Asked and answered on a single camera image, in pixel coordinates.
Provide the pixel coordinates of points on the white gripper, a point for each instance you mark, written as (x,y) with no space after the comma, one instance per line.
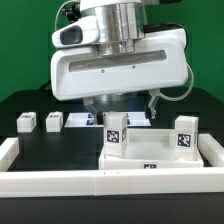
(79,71)

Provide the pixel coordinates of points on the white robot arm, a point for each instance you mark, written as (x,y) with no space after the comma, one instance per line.
(108,51)

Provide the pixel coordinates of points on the white square table top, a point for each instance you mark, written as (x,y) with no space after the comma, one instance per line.
(151,148)

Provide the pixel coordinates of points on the white U-shaped fence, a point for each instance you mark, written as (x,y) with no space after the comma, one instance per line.
(98,183)

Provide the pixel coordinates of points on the white sheet with tags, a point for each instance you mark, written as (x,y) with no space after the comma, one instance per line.
(134,119)

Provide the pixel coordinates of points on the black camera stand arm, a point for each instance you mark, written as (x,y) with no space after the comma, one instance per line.
(72,13)

